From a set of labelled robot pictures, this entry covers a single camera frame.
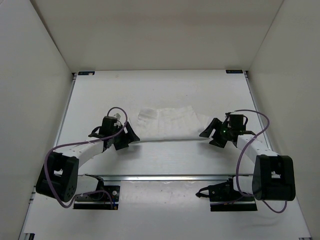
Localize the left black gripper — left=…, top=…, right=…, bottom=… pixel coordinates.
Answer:
left=111, top=121, right=140, bottom=151

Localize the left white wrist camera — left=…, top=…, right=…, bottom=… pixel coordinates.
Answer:
left=113, top=113, right=121, bottom=123

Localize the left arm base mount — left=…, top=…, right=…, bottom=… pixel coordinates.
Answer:
left=73, top=174, right=121, bottom=211

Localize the white pleated skirt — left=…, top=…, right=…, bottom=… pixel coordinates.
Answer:
left=130, top=106, right=212, bottom=142

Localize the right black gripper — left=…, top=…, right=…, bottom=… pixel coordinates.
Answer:
left=199, top=118, right=233, bottom=148

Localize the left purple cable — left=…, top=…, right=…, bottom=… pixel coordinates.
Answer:
left=44, top=107, right=129, bottom=209

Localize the right blue corner label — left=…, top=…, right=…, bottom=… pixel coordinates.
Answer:
left=225, top=69, right=243, bottom=74

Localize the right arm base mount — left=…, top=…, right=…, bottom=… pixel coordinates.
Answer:
left=195, top=178, right=258, bottom=212

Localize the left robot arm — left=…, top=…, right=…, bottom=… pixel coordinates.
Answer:
left=35, top=116, right=140, bottom=208

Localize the blue corner label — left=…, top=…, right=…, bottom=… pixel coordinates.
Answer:
left=225, top=69, right=243, bottom=74
left=77, top=71, right=95, bottom=76

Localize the left blue corner label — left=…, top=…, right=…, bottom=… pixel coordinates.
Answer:
left=77, top=71, right=95, bottom=76

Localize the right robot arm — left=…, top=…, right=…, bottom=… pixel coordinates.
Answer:
left=199, top=113, right=296, bottom=202

